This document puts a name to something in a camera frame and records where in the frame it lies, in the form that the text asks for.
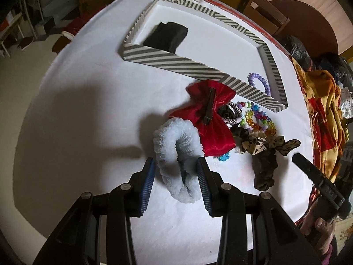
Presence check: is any leopard print bow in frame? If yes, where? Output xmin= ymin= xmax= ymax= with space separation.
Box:
xmin=235 ymin=131 xmax=301 ymax=157

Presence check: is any person's right forearm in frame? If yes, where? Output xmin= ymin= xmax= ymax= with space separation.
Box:
xmin=321 ymin=242 xmax=336 ymax=265

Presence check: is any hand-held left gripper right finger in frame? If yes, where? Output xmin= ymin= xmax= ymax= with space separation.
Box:
xmin=196 ymin=157 xmax=322 ymax=265

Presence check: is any white tablecloth red border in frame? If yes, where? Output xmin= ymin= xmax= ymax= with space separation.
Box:
xmin=12 ymin=0 xmax=317 ymax=260

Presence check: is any purple bead bracelet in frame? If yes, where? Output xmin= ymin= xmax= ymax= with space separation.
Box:
xmin=247 ymin=72 xmax=271 ymax=96

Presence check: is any wooden chair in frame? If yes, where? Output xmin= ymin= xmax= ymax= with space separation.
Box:
xmin=242 ymin=0 xmax=291 ymax=37

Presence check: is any brown scrunchie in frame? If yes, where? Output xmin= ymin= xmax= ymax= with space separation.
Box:
xmin=251 ymin=151 xmax=278 ymax=191

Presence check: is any crumpled silver foil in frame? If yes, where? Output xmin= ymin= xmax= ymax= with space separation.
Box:
xmin=340 ymin=88 xmax=353 ymax=120

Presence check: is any round wooden table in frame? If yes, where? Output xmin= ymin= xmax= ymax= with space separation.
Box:
xmin=268 ymin=0 xmax=353 ymax=59

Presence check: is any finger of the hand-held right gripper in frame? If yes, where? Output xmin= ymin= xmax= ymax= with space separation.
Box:
xmin=292 ymin=153 xmax=346 ymax=219

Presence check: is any grey white striped tray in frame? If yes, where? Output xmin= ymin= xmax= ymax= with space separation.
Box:
xmin=119 ymin=0 xmax=289 ymax=113

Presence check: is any orange red patterned cloth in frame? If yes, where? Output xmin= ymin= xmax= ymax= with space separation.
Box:
xmin=291 ymin=56 xmax=353 ymax=223

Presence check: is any pastel bead bracelet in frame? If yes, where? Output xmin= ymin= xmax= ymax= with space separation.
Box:
xmin=236 ymin=101 xmax=269 ymax=122

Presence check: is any dark plastic bag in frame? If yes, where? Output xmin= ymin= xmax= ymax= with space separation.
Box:
xmin=317 ymin=53 xmax=353 ymax=89

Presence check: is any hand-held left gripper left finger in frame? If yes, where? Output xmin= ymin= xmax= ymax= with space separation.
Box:
xmin=33 ymin=157 xmax=156 ymax=265

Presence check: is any rainbow translucent bead bracelet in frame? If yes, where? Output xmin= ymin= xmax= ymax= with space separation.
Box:
xmin=239 ymin=110 xmax=277 ymax=138

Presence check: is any black plastic bag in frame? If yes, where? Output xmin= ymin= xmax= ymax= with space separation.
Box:
xmin=286 ymin=35 xmax=317 ymax=71

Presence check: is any red satin bow hair clip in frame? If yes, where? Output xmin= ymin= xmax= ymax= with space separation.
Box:
xmin=169 ymin=79 xmax=237 ymax=156

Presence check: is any black scrunchie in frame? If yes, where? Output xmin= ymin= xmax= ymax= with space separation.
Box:
xmin=216 ymin=105 xmax=250 ymax=141

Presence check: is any person's right hand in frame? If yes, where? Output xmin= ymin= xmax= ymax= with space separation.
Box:
xmin=300 ymin=199 xmax=335 ymax=254

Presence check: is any light blue fluffy scrunchie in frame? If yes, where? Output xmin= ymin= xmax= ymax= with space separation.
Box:
xmin=153 ymin=118 xmax=205 ymax=204

